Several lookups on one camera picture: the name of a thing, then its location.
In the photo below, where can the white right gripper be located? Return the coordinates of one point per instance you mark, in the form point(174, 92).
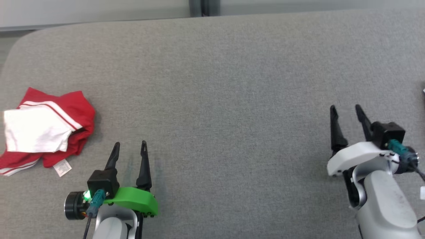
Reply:
point(355, 154)

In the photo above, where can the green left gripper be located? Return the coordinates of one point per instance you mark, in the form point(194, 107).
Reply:
point(136, 199)

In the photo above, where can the red and white garment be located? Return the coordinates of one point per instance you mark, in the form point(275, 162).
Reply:
point(78, 106)

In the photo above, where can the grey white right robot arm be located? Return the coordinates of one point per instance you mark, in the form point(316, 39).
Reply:
point(385, 205)

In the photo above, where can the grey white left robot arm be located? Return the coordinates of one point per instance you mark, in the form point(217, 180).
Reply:
point(113, 229)

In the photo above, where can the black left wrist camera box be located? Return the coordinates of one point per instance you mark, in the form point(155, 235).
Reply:
point(103, 181)

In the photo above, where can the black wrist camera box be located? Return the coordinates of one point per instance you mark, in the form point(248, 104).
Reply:
point(103, 181)
point(386, 132)

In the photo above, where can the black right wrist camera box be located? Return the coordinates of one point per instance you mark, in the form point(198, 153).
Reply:
point(386, 132)

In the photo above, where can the grey aluminium post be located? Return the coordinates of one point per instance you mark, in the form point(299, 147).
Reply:
point(204, 7)

